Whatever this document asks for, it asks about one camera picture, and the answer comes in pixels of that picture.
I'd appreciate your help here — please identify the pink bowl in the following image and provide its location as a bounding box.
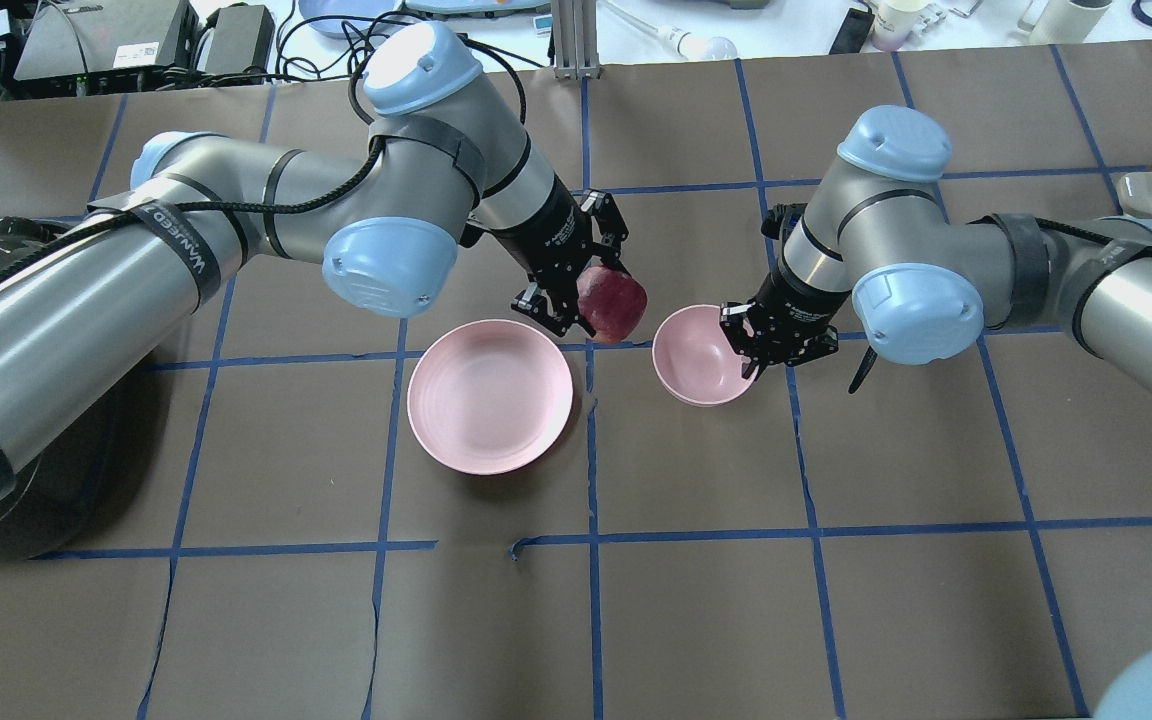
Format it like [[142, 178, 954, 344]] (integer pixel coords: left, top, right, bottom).
[[652, 304, 755, 407]]

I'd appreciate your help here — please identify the light bulb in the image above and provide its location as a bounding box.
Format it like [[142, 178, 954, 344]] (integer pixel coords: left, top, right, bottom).
[[598, 1, 740, 61]]

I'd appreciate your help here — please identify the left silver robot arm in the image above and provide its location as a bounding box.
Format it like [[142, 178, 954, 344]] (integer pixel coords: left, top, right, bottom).
[[0, 20, 628, 502]]

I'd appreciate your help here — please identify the grey electronics box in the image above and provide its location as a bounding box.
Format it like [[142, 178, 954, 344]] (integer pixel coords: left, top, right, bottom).
[[14, 1, 198, 85]]

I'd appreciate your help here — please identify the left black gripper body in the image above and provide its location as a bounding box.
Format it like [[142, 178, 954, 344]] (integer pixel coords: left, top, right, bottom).
[[484, 179, 581, 301]]

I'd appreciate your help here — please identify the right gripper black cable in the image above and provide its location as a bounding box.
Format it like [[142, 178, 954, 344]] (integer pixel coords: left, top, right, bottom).
[[846, 344, 879, 395]]

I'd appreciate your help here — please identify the blue plate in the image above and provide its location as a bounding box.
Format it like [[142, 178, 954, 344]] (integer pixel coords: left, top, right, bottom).
[[297, 0, 402, 40]]

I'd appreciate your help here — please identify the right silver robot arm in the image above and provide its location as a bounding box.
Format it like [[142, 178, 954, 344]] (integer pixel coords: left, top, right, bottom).
[[717, 105, 1152, 393]]

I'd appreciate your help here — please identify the black rice cooker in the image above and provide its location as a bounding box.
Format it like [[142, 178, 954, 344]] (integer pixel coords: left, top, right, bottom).
[[0, 217, 127, 561]]

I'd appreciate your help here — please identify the aluminium frame post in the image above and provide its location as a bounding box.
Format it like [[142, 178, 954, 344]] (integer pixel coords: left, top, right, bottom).
[[550, 0, 602, 79]]

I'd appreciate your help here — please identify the white cup dark lid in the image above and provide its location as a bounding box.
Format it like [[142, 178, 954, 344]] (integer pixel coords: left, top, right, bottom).
[[1020, 1, 1112, 45]]

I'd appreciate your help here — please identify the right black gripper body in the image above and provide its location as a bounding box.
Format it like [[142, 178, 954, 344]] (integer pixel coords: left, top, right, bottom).
[[727, 272, 841, 366]]

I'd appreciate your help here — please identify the pink plate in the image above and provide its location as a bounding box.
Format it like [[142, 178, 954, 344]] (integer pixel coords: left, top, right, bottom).
[[407, 319, 575, 477]]

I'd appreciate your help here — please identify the purple white cup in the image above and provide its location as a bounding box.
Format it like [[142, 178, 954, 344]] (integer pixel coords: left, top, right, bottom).
[[870, 0, 932, 53]]

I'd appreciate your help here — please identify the red apple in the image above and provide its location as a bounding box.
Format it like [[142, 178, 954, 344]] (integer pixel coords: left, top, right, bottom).
[[576, 265, 647, 344]]

